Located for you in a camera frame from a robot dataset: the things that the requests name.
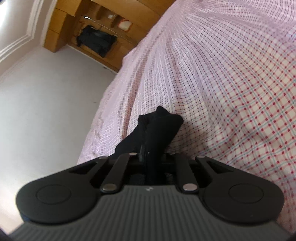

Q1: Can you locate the pink checked bed sheet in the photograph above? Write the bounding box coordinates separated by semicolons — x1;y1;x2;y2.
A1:
77;0;296;232

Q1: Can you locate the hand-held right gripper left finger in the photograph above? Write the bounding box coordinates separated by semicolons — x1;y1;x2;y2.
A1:
69;152;139;193

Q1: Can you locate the black buttoned cardigan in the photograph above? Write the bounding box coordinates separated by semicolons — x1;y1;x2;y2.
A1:
108;106;184;186

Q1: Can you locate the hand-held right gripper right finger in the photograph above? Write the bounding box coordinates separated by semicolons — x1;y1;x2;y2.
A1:
166;154;233;194

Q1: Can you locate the white pot with orange trim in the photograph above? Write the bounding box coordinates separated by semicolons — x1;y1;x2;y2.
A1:
118;19;133;31

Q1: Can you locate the wooden wardrobe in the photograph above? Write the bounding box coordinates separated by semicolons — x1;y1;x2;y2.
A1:
43;0;177;73

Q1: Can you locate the hanging black garment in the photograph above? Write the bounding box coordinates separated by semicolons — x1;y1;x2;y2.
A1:
77;25;117;58

